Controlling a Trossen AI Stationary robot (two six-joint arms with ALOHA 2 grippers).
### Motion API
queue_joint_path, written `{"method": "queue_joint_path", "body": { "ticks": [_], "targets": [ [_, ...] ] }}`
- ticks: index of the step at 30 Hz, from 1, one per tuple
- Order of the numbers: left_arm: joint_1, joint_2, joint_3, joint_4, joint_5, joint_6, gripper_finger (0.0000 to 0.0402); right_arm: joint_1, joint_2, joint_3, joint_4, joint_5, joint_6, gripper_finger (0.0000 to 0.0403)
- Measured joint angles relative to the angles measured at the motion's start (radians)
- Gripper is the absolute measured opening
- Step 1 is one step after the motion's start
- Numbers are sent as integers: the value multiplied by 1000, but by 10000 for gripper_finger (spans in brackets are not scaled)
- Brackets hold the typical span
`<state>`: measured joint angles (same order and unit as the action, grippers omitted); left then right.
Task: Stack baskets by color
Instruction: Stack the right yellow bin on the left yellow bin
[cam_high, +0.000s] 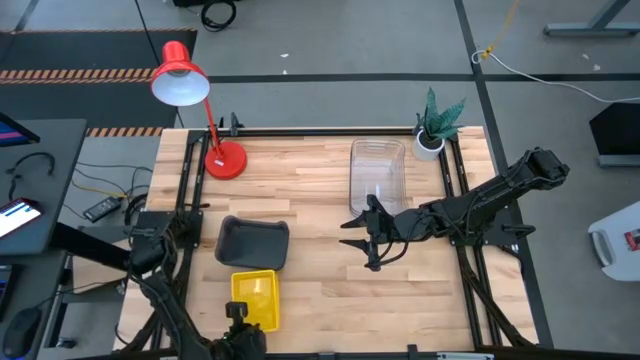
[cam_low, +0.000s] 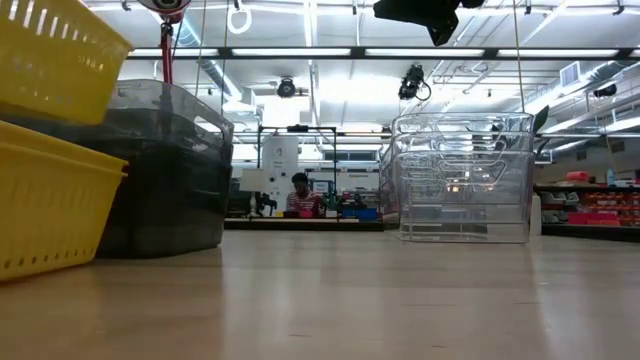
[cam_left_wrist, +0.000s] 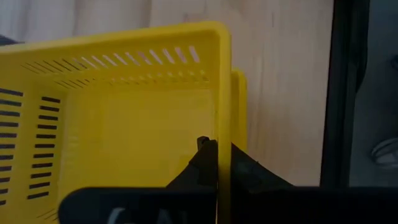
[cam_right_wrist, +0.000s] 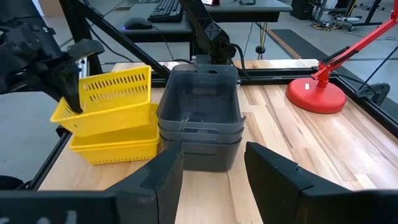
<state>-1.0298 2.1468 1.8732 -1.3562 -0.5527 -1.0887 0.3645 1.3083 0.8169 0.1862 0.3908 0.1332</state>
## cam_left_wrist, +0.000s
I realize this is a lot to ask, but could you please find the black metal table frame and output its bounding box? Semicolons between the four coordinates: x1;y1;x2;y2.
319;0;371;188

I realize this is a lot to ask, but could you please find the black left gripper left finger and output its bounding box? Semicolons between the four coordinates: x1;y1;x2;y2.
165;135;219;189

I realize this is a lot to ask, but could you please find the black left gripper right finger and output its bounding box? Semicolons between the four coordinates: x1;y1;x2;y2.
230;142;294;194

